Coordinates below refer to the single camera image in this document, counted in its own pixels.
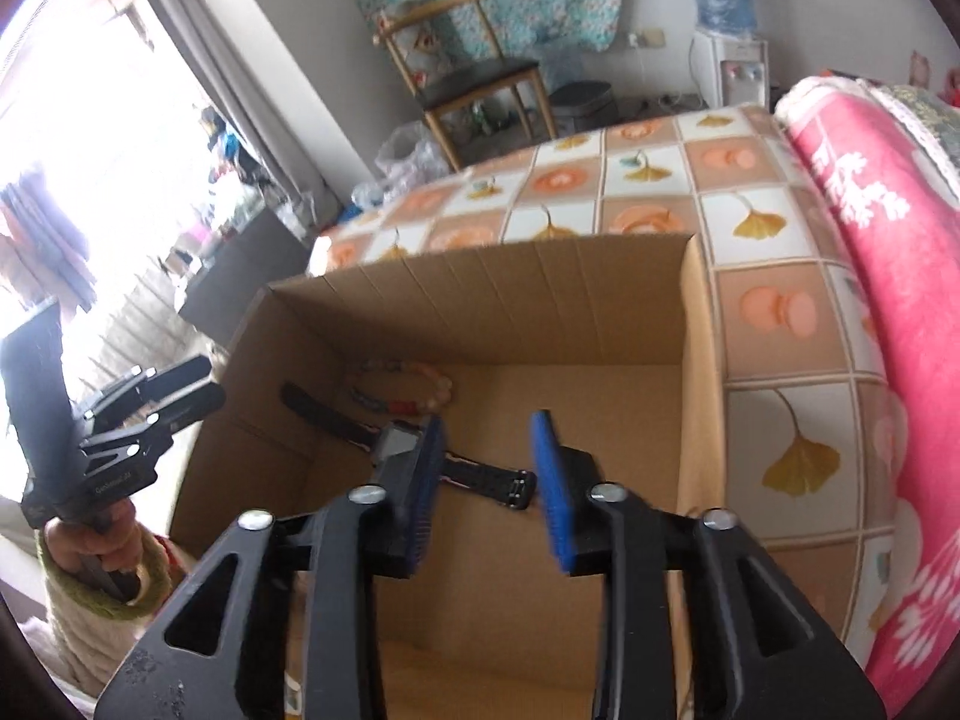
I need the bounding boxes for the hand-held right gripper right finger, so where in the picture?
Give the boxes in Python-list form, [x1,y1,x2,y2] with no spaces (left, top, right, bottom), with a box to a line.
[529,411,890,720]

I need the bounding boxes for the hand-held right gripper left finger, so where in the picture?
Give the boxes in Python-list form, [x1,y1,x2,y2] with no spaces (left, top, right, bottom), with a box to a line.
[94,414,451,720]

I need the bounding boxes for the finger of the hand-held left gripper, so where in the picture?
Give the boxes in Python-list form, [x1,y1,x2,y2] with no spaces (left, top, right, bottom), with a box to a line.
[75,356,215,434]
[79,385,228,464]

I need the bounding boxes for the purple black smartwatch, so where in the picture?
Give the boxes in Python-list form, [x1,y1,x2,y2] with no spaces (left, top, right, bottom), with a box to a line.
[279,382,537,515]

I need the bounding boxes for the colourful bead bracelet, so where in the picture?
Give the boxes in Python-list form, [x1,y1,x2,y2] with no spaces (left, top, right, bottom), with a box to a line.
[349,361,456,415]

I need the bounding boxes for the brown cardboard box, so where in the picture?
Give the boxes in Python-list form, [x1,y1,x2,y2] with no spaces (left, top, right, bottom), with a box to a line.
[169,232,728,720]

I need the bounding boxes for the person's left hand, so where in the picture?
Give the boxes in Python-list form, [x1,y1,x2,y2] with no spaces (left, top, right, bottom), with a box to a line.
[41,499,145,605]

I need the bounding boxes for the dark cabinet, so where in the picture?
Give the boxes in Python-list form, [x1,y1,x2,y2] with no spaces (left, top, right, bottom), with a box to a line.
[176,206,312,346]

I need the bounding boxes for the hanging laundry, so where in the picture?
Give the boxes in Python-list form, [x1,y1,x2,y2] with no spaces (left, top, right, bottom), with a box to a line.
[0,180,98,312]

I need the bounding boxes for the pile of clothes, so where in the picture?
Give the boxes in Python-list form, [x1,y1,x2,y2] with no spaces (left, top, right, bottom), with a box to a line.
[199,105,278,188]

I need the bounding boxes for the grey curtain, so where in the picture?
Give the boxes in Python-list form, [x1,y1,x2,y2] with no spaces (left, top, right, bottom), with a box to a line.
[139,0,338,233]

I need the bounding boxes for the clear plastic bags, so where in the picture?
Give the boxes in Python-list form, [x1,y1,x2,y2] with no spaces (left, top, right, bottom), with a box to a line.
[352,120,451,207]

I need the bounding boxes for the black bin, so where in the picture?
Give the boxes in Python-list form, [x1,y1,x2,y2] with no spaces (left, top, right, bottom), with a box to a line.
[547,81,620,136]

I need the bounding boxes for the pink floral blanket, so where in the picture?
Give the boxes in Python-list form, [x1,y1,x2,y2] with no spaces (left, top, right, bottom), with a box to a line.
[772,75,960,720]

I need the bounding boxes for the wooden chair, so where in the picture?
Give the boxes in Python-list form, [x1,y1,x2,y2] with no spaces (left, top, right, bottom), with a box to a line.
[373,0,560,173]

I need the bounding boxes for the white water dispenser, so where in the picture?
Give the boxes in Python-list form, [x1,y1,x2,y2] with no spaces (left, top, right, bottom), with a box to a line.
[690,28,770,110]

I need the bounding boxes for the lace trimmed quilt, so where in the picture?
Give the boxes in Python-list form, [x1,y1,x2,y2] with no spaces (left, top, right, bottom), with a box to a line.
[870,82,960,166]

